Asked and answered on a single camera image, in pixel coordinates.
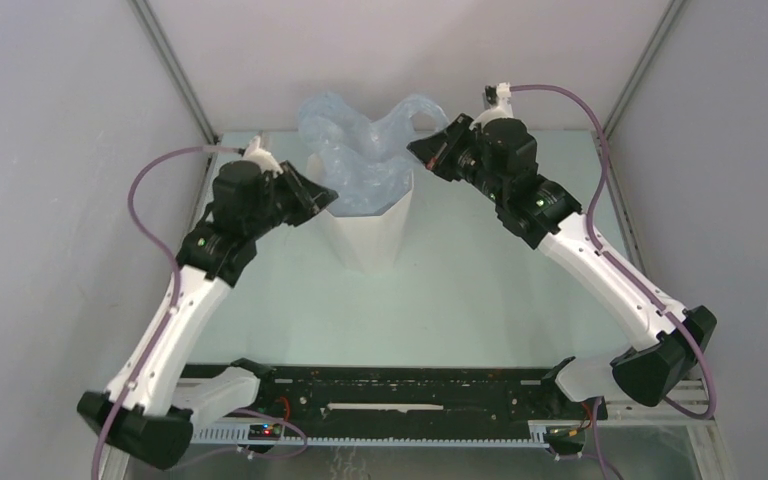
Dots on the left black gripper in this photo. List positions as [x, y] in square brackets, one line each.
[309, 197]

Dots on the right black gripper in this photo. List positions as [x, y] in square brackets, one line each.
[436, 150]

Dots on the blue plastic trash bag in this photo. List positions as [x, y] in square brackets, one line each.
[365, 161]

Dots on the white translucent trash bin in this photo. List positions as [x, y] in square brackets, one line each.
[368, 244]

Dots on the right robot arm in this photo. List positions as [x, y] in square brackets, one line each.
[665, 338]

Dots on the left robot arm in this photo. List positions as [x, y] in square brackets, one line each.
[142, 411]

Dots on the small lit circuit board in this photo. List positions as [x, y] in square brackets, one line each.
[263, 432]

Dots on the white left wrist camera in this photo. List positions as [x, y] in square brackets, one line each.
[256, 153]

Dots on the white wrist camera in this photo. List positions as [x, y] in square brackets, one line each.
[256, 153]
[497, 104]

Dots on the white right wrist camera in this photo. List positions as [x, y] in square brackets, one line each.
[497, 104]

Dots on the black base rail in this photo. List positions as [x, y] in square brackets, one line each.
[442, 403]

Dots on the white slotted cable duct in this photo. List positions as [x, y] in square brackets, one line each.
[240, 434]

